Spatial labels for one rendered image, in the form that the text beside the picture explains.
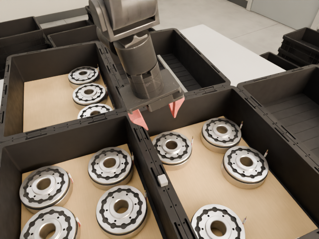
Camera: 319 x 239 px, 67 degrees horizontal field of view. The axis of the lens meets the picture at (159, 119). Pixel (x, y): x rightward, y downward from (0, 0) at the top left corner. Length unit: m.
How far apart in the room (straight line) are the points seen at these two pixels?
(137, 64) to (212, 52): 0.98
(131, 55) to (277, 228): 0.44
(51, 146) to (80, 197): 0.14
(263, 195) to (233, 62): 0.80
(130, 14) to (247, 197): 0.45
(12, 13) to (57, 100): 2.93
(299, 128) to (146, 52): 0.55
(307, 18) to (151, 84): 3.28
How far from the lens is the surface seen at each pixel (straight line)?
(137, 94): 0.42
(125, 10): 0.34
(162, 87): 0.43
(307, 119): 0.84
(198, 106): 0.67
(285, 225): 0.59
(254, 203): 0.59
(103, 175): 0.57
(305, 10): 3.61
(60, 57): 0.93
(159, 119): 0.63
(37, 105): 0.85
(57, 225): 0.53
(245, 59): 1.32
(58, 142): 0.61
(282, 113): 0.82
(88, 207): 0.57
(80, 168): 0.63
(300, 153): 0.58
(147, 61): 0.38
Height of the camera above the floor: 1.33
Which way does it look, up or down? 44 degrees down
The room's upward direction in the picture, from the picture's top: straight up
